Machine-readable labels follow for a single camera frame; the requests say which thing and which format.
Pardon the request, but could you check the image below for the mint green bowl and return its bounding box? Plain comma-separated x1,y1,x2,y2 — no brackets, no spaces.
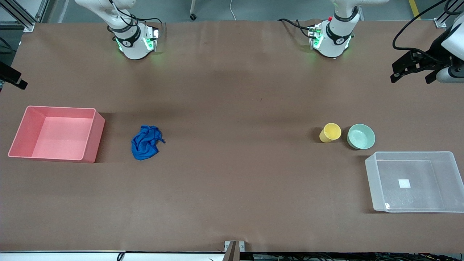
347,124,376,150

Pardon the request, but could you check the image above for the blue cloth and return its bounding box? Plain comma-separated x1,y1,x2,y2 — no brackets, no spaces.
131,125,166,161

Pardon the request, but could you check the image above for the clear plastic storage box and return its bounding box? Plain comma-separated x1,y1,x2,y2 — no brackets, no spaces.
365,151,464,214

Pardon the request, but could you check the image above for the pink plastic bin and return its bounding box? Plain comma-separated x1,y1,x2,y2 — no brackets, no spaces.
8,105,106,164

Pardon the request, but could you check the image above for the yellow plastic cup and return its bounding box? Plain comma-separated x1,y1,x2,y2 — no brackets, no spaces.
319,123,342,144

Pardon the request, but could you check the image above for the aluminium frame profile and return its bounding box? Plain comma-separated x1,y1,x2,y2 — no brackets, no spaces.
434,0,464,29
0,0,50,32

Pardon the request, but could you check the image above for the black left arm base cable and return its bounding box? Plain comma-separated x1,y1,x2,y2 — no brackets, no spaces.
278,18,313,38

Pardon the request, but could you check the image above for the black arm base cable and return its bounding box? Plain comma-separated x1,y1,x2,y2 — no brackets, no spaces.
278,18,313,38
107,0,163,28

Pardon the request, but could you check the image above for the black right arm base cable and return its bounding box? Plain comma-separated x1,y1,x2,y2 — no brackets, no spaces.
107,0,163,28

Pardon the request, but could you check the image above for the grey metal table bracket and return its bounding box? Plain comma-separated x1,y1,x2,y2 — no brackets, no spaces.
224,241,246,261

